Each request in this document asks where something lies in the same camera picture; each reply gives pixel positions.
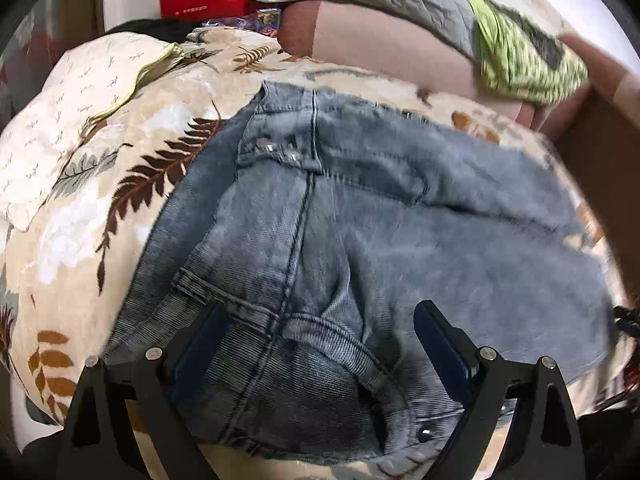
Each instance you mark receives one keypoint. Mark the colourful snack packet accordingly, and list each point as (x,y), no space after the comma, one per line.
(264,21)

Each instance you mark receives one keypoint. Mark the green patterned cloth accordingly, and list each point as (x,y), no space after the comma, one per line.
(518,59)

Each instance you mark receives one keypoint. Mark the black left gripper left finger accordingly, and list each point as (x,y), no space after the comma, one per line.
(98,440)

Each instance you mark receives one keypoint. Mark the beige leaf print blanket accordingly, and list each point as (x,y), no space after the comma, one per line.
(64,278)

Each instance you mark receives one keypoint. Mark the black garment behind pillow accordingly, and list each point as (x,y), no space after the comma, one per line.
(171,30)

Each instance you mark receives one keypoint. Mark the cream printed pillow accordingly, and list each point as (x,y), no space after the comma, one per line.
(89,83)

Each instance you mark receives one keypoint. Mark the brown cardboard box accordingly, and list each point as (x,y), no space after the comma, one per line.
(596,133)

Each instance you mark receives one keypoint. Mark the blue denim jeans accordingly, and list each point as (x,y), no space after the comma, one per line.
(320,221)

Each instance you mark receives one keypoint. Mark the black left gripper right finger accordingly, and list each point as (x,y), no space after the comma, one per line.
(543,440)

